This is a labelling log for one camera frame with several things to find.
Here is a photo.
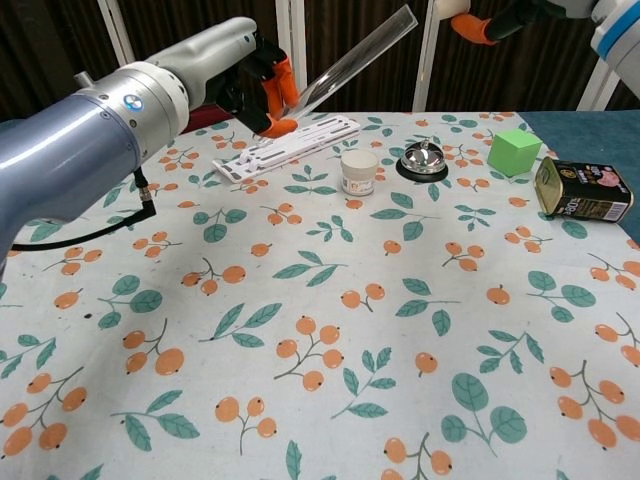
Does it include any teal felt table cover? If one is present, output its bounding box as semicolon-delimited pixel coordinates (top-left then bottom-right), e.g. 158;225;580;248
517;110;640;241

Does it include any white folding laptop stand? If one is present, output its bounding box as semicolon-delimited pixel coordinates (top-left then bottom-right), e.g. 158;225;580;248
211;113;362;185

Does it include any black luncheon meat can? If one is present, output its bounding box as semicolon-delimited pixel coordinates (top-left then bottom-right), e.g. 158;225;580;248
533;156;634;223

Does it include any green cube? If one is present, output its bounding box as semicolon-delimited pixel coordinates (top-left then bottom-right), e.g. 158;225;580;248
487;127;544;178

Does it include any silver call bell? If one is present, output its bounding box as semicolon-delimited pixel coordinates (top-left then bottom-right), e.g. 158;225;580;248
395;140;450;183

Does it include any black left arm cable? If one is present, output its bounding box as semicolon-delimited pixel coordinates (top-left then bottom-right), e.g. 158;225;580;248
9;167;157;251

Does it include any fruit print tablecloth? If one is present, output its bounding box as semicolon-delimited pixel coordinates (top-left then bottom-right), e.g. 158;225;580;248
0;110;640;480

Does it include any small white jar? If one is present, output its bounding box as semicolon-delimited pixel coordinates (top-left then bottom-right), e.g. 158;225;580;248
340;150;379;196

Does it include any folding fan with red handle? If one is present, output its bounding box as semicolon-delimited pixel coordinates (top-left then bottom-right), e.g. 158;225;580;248
177;99;241;136

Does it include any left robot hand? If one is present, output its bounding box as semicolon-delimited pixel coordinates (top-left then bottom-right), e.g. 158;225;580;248
147;16;300;140

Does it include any transparent test tube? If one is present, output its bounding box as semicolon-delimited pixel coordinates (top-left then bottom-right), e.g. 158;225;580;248
272;5;419;124

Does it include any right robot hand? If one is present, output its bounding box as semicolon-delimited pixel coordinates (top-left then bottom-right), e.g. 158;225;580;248
449;0;599;46

